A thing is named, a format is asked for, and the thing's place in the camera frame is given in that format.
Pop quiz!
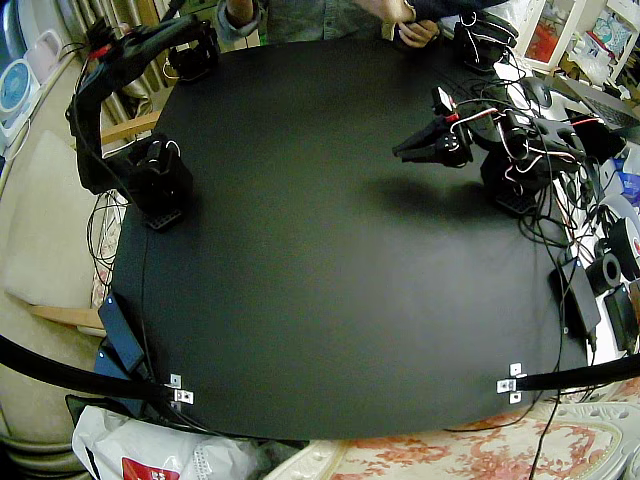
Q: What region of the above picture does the black leader arm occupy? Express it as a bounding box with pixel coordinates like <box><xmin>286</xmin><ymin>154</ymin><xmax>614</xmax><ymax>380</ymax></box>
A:
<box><xmin>389</xmin><ymin>12</ymin><xmax>519</xmax><ymax>76</ymax></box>
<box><xmin>167</xmin><ymin>0</ymin><xmax>221</xmax><ymax>82</ymax></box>

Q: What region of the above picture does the gray-shirted person's right hand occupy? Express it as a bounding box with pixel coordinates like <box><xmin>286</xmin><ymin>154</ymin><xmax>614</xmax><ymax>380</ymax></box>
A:
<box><xmin>227</xmin><ymin>0</ymin><xmax>256</xmax><ymax>24</ymax></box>

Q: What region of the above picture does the gray-shirted person's left hand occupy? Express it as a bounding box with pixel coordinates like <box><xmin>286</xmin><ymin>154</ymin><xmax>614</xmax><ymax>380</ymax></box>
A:
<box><xmin>399</xmin><ymin>19</ymin><xmax>441</xmax><ymax>49</ymax></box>

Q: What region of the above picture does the navy-sleeved person's hand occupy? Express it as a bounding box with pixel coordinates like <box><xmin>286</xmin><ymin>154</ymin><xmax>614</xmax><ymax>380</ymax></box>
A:
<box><xmin>352</xmin><ymin>0</ymin><xmax>415</xmax><ymax>22</ymax></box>

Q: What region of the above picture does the beige curtain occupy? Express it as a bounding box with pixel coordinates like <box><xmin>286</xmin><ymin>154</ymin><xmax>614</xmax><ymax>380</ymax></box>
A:
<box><xmin>57</xmin><ymin>0</ymin><xmax>174</xmax><ymax>126</ymax></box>

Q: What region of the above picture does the pale pink appliance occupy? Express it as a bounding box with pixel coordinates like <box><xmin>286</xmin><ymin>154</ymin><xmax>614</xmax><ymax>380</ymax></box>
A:
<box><xmin>24</xmin><ymin>28</ymin><xmax>64</xmax><ymax>84</ymax></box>

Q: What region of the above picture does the black computer mouse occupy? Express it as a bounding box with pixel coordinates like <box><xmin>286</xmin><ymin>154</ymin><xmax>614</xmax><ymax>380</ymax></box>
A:
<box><xmin>522</xmin><ymin>78</ymin><xmax>554</xmax><ymax>109</ymax></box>

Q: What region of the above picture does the white blue desk fan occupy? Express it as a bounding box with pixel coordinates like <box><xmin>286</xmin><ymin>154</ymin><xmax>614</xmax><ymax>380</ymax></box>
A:
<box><xmin>0</xmin><ymin>57</ymin><xmax>41</xmax><ymax>139</ymax></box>

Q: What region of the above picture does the gray-shirted person's torso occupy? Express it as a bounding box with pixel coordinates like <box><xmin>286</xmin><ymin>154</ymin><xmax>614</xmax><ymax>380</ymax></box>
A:
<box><xmin>259</xmin><ymin>0</ymin><xmax>396</xmax><ymax>46</ymax></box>

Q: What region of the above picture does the black table mat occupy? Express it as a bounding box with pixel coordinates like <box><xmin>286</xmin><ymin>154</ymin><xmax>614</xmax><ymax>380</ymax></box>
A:
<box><xmin>107</xmin><ymin>38</ymin><xmax>591</xmax><ymax>442</ymax></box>

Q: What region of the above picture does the gray laptop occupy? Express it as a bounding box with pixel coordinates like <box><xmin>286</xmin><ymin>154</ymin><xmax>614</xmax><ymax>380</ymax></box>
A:
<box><xmin>544</xmin><ymin>74</ymin><xmax>640</xmax><ymax>136</ymax></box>

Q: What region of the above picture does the blue white package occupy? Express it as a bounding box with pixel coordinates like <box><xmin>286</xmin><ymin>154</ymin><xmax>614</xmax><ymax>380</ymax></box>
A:
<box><xmin>617</xmin><ymin>149</ymin><xmax>640</xmax><ymax>201</ymax></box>

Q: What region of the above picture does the black tape roll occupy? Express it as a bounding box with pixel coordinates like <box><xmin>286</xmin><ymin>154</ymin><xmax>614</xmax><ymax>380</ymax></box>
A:
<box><xmin>585</xmin><ymin>253</ymin><xmax>624</xmax><ymax>296</ymax></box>

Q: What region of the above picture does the black power brick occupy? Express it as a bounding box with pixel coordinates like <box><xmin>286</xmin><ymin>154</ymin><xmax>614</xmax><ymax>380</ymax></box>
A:
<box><xmin>548</xmin><ymin>257</ymin><xmax>603</xmax><ymax>341</ymax></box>

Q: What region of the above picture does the black filament spool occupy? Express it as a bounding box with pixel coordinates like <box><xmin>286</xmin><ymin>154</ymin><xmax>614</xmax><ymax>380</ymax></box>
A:
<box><xmin>594</xmin><ymin>217</ymin><xmax>640</xmax><ymax>281</ymax></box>

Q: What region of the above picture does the beige seat cushion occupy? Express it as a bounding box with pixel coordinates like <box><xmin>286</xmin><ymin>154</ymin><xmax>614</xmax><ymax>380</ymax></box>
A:
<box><xmin>2</xmin><ymin>130</ymin><xmax>119</xmax><ymax>309</ymax></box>

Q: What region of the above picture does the black rectangular box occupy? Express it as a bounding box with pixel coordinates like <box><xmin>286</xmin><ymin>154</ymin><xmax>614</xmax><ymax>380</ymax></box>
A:
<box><xmin>603</xmin><ymin>285</ymin><xmax>640</xmax><ymax>352</ymax></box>

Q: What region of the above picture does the blue power adapter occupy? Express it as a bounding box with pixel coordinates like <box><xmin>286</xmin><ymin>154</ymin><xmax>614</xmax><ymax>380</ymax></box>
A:
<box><xmin>97</xmin><ymin>292</ymin><xmax>146</xmax><ymax>372</ymax></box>

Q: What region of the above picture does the pink floral tablecloth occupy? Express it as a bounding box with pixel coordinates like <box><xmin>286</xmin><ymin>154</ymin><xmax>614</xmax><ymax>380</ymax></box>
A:
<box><xmin>259</xmin><ymin>399</ymin><xmax>640</xmax><ymax>480</ymax></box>

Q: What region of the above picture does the blue flat box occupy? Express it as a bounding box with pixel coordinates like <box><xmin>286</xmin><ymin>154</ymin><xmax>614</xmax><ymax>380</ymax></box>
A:
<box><xmin>93</xmin><ymin>344</ymin><xmax>136</xmax><ymax>386</ymax></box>

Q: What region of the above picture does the white plastic bag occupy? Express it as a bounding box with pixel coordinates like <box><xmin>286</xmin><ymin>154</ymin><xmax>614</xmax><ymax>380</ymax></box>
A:
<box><xmin>71</xmin><ymin>404</ymin><xmax>261</xmax><ymax>480</ymax></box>

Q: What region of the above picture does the white shelf frame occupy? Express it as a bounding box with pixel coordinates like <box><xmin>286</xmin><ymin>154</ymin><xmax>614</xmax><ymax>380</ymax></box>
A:
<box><xmin>514</xmin><ymin>0</ymin><xmax>589</xmax><ymax>69</ymax></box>

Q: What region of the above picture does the black cable on mat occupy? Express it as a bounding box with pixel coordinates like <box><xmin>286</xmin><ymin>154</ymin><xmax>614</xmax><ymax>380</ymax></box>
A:
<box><xmin>138</xmin><ymin>229</ymin><xmax>156</xmax><ymax>386</ymax></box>

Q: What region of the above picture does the black camera rig bar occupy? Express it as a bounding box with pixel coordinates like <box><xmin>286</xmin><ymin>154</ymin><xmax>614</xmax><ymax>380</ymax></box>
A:
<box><xmin>0</xmin><ymin>333</ymin><xmax>174</xmax><ymax>401</ymax></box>
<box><xmin>517</xmin><ymin>352</ymin><xmax>640</xmax><ymax>392</ymax></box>

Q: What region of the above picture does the wooden chair frame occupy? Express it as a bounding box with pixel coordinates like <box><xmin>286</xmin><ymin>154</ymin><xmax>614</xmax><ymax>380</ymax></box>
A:
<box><xmin>29</xmin><ymin>110</ymin><xmax>164</xmax><ymax>331</ymax></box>

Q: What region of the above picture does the long black hanging cable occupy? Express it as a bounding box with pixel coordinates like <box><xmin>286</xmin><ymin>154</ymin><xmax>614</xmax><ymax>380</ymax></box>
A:
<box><xmin>529</xmin><ymin>249</ymin><xmax>569</xmax><ymax>480</ymax></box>

